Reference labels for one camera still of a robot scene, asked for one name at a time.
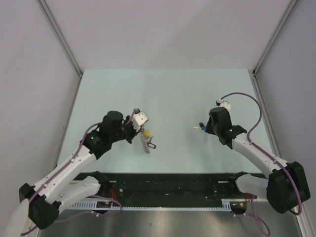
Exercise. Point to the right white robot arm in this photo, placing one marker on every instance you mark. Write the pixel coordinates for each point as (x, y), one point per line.
(284, 184)

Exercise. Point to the silver keys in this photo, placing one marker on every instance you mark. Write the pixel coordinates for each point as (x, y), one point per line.
(149, 138)

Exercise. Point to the aluminium frame post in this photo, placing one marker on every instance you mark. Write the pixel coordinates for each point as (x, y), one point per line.
(275, 35)
(60, 36)

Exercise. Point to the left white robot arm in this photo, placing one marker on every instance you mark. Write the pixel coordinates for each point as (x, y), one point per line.
(49, 196)

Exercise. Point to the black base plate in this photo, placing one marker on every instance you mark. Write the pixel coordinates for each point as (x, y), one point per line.
(159, 188)

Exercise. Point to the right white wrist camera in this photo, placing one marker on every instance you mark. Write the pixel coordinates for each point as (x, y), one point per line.
(224, 104)

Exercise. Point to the white slotted cable duct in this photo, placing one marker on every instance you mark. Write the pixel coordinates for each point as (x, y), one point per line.
(210, 205)

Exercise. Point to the left aluminium frame post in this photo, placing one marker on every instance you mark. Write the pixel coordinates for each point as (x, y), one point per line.
(60, 36)

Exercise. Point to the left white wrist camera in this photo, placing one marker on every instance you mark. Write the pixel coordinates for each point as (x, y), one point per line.
(139, 119)

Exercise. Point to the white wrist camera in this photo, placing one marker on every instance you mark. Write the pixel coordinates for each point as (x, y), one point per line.
(224, 104)
(139, 119)

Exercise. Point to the large silver keyring holder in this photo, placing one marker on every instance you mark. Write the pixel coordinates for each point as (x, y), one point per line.
(144, 142)

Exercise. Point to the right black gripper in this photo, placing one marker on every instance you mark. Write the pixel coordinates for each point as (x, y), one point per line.
(208, 130)

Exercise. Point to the right aluminium frame post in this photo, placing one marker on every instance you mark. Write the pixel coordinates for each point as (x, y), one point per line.
(275, 35)

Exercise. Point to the black key tag with key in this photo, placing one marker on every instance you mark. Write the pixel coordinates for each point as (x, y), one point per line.
(199, 126)

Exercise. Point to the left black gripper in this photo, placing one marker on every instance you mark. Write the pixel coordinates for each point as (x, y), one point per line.
(134, 133)

